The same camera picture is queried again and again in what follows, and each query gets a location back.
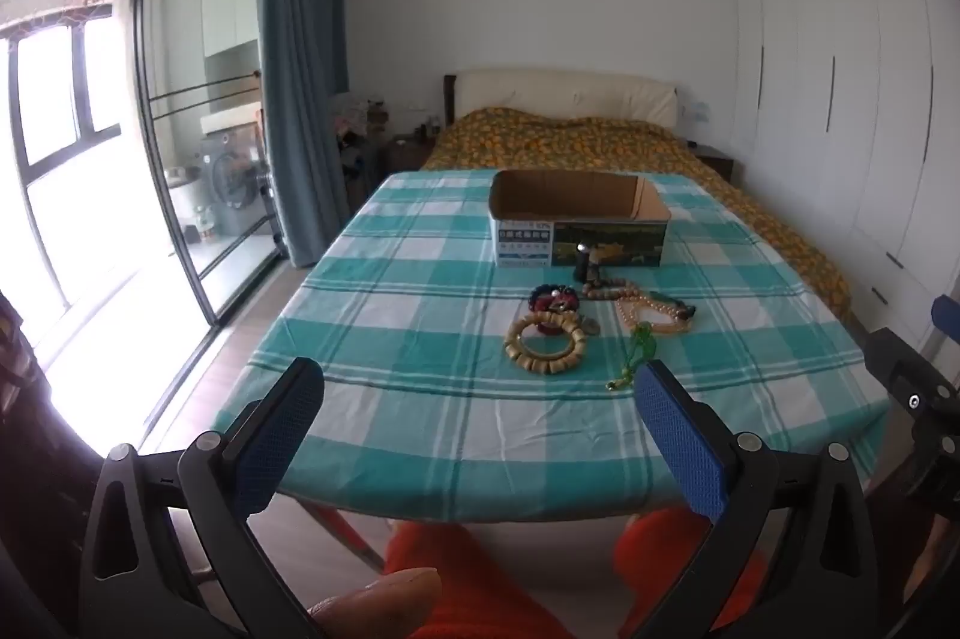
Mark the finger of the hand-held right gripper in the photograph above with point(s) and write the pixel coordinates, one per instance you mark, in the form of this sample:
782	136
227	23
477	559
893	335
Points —
946	313
900	369

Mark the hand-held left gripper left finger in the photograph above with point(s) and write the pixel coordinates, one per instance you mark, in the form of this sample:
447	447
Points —
277	429

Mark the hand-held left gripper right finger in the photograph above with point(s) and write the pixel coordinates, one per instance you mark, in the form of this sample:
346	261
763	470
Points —
682	451

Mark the cardboard box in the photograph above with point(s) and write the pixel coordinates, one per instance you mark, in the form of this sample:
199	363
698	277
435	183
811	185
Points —
525	241

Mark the person's left hand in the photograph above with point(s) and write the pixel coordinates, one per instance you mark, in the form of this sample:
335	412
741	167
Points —
375	601

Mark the teal checked tablecloth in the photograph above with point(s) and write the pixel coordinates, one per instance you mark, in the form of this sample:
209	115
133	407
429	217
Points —
420	309

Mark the orange trousers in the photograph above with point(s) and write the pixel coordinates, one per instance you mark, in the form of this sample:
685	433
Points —
465	564

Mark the white wardrobe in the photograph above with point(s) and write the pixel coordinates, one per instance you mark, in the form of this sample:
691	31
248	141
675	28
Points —
862	84

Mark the grey washing machine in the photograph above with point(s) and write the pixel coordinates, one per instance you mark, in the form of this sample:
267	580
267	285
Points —
232	181

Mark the dark suitcase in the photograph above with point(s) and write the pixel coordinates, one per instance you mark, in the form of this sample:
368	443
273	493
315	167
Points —
360	178

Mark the dark wooden nightstand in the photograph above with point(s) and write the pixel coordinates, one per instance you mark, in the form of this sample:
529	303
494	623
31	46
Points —
716	161
409	155

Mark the bed with orange cover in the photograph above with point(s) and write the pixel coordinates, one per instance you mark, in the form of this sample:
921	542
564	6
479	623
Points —
600	148

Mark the pile of clothes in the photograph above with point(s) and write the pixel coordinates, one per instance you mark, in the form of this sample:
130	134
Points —
360	118

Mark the blue curtain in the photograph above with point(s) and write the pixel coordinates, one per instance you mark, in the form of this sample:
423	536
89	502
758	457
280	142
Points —
300	84

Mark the sliding glass door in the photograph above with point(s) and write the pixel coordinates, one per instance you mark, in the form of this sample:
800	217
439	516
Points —
139	84

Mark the cream bed headboard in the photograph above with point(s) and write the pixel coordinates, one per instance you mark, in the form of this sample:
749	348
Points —
562	91

